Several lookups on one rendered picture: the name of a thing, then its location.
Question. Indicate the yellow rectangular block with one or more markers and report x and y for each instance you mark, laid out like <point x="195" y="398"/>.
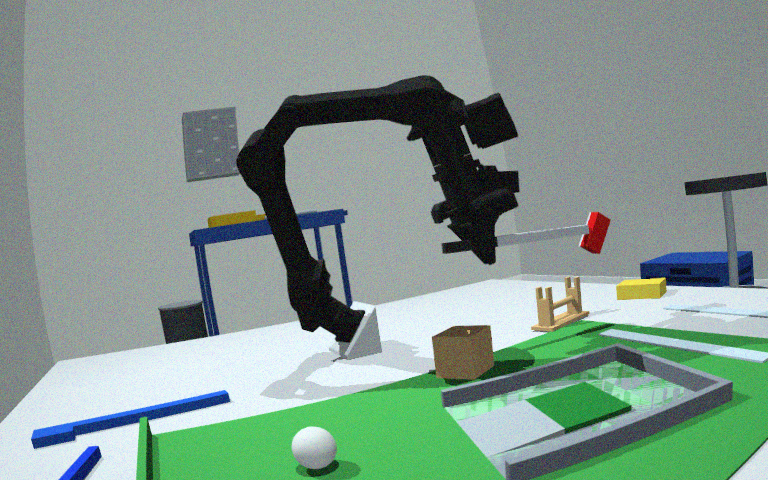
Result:
<point x="641" y="289"/>

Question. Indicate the red putter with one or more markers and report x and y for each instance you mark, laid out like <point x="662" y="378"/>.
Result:
<point x="593" y="234"/>

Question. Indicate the green mat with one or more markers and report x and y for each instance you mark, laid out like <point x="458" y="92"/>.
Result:
<point x="401" y="431"/>

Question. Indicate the white golf ball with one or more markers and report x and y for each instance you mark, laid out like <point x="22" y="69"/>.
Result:
<point x="314" y="447"/>

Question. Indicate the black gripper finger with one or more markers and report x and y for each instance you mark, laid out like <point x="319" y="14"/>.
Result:
<point x="482" y="236"/>
<point x="455" y="227"/>

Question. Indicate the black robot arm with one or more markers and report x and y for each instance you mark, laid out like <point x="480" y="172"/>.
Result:
<point x="435" y="115"/>

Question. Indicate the tan cube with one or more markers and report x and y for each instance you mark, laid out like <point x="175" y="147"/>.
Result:
<point x="463" y="352"/>

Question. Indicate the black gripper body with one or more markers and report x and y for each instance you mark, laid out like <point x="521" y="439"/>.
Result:
<point x="465" y="195"/>

